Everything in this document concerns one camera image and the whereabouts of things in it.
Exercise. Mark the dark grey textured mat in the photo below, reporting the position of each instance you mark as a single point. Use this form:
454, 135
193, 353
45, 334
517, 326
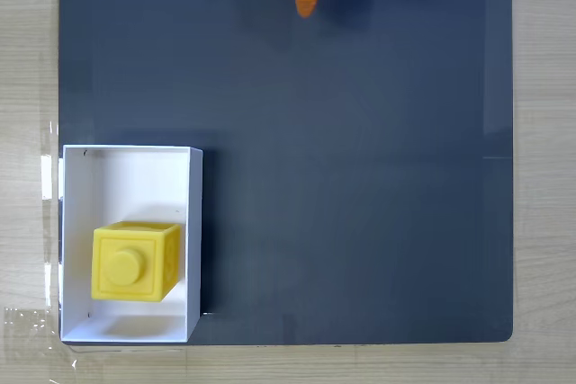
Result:
337, 154

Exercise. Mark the yellow rubber block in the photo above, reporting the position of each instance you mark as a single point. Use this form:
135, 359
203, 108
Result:
130, 262

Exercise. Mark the white open cardboard box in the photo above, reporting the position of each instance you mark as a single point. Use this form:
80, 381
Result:
135, 181

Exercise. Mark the clear adhesive tape strip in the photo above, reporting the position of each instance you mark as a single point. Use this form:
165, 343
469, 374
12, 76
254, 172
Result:
47, 172
50, 285
27, 323

